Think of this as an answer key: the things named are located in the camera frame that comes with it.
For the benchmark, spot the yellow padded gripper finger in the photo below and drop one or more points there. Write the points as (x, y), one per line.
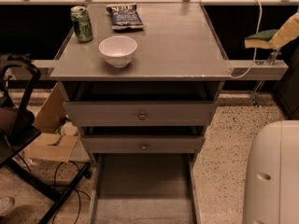
(286, 33)

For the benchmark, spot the green and yellow sponge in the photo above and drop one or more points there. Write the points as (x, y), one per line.
(261, 40)

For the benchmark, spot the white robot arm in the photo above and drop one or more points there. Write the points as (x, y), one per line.
(272, 179)

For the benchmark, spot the grey drawer cabinet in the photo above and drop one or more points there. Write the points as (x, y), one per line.
(176, 45)

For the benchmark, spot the grey middle drawer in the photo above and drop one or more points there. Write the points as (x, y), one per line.
(144, 139)

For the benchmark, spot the grey open bottom drawer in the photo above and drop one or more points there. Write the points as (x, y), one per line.
(144, 189)

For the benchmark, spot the grey top drawer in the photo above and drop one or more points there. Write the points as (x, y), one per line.
(141, 103)

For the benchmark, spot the blue chip bag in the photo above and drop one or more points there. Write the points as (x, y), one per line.
(124, 16)

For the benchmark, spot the white ceramic bowl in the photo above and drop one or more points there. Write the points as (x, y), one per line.
(118, 50)

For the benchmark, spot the green soda can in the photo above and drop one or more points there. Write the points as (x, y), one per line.
(82, 24)

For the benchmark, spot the white cup on floor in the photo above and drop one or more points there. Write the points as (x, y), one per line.
(69, 129)

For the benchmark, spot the brown cardboard box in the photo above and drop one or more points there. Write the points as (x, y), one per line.
(51, 145)

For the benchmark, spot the black office chair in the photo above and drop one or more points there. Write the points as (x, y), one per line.
(17, 132)

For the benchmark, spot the white shoe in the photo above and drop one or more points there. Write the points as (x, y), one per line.
(6, 204)

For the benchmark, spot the metal clamp bracket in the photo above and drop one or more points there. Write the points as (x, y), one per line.
(262, 77)

